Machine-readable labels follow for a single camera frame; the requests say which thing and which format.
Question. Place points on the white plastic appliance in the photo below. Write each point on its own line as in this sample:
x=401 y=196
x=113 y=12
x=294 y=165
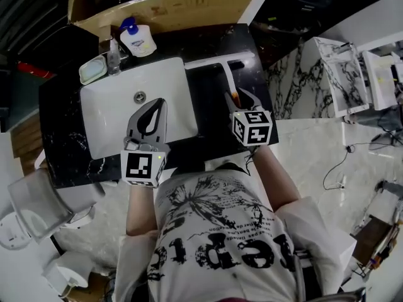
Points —
x=67 y=274

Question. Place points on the large cardboard box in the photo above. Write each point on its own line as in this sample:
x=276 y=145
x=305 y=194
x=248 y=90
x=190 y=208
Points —
x=163 y=8

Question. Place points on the white printed t-shirt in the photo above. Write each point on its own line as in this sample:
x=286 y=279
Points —
x=226 y=231

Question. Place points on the red bar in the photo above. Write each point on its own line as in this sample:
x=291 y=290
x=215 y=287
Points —
x=34 y=69

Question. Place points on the small clear bottle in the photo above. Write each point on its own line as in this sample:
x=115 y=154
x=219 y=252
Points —
x=113 y=60

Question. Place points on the white rectangular sink basin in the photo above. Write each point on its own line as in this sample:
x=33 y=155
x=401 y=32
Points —
x=107 y=118

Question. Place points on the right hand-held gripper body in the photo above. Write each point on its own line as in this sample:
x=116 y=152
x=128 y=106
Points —
x=253 y=127

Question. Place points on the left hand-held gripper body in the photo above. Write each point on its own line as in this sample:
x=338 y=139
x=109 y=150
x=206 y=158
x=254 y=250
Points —
x=138 y=168

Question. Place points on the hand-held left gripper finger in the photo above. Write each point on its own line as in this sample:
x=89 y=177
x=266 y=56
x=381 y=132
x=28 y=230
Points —
x=162 y=127
x=135 y=121

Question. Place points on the black marble vanity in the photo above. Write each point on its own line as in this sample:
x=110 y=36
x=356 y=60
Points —
x=207 y=105

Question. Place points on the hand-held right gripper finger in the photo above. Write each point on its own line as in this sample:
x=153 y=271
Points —
x=253 y=101
x=232 y=104

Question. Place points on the white soap dish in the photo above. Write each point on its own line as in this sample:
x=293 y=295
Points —
x=92 y=70

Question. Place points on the metal sink drain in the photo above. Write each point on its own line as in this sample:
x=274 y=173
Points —
x=139 y=96

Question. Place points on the person's left forearm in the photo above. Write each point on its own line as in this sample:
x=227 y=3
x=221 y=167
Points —
x=140 y=209

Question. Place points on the person's right forearm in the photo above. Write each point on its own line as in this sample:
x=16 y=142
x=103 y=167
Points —
x=277 y=181

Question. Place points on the white marble sink cabinet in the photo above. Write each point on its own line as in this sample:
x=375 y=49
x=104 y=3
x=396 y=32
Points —
x=341 y=80

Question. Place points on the white soap bottle blue pump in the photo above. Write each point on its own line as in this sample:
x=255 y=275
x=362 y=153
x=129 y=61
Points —
x=138 y=41

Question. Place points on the grey translucent bin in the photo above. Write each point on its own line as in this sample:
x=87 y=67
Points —
x=37 y=203

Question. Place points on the white veined marble slab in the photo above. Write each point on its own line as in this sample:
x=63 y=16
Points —
x=292 y=83

